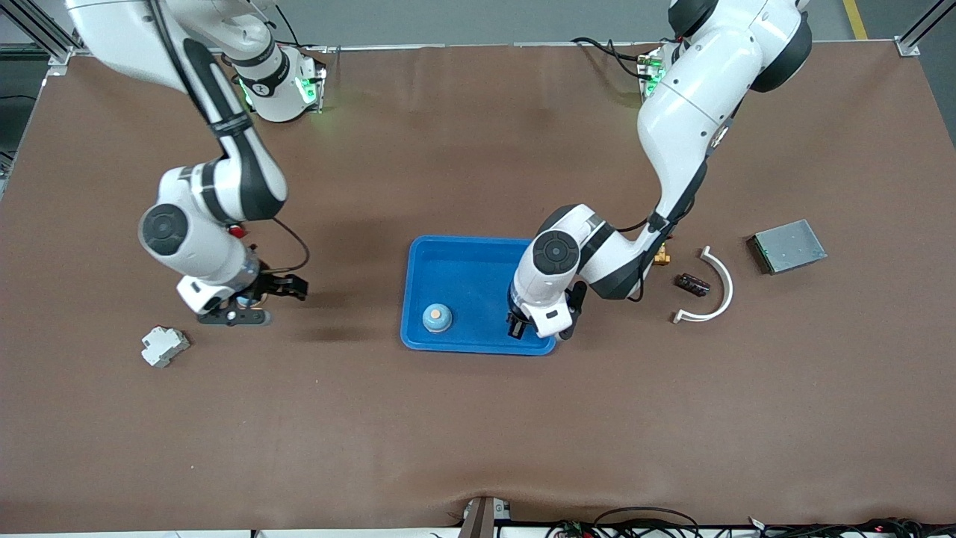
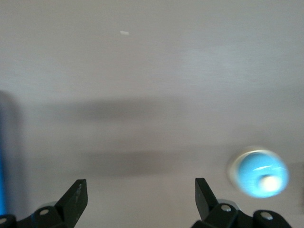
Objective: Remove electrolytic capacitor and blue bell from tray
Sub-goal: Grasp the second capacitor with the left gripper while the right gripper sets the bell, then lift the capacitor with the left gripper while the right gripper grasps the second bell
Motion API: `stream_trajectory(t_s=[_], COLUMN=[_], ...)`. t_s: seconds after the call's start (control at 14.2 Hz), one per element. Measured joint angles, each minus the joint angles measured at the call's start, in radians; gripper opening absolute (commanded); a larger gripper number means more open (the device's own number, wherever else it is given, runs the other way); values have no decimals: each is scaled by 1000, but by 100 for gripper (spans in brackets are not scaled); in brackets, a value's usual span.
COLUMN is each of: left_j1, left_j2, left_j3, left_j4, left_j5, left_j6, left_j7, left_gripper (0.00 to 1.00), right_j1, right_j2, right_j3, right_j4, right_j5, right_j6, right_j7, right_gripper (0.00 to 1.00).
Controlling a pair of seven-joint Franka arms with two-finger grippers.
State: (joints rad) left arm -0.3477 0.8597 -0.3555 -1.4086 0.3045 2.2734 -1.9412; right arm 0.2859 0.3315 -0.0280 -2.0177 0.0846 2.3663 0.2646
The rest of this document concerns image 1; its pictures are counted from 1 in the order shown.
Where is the blue plastic tray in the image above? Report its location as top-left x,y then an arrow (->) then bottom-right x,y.
400,235 -> 559,356

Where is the white circuit breaker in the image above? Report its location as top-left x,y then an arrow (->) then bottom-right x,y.
140,326 -> 191,368

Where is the brown table mat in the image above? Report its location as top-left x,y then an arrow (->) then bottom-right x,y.
0,41 -> 956,535

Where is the white curved plastic strip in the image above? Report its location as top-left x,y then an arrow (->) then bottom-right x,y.
672,246 -> 735,324

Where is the green-lit base connector box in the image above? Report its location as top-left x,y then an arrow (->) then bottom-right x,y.
637,49 -> 667,98
297,49 -> 329,114

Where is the grey metal box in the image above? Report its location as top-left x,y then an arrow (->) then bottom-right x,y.
748,218 -> 828,276

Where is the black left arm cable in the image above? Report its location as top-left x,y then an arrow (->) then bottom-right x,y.
614,149 -> 710,304

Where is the grey metal table bracket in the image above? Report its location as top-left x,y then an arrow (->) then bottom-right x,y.
457,495 -> 513,538

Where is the black looped cable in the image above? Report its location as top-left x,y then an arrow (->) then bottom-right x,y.
592,507 -> 703,538

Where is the black right base cable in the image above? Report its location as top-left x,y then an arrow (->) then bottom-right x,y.
273,4 -> 329,55

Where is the black base cable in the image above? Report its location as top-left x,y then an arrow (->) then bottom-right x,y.
273,4 -> 329,55
571,36 -> 652,81

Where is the black left base cable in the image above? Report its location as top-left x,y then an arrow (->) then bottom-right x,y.
571,36 -> 652,81

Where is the tangled cable bundle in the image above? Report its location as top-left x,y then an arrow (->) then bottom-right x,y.
747,516 -> 956,538

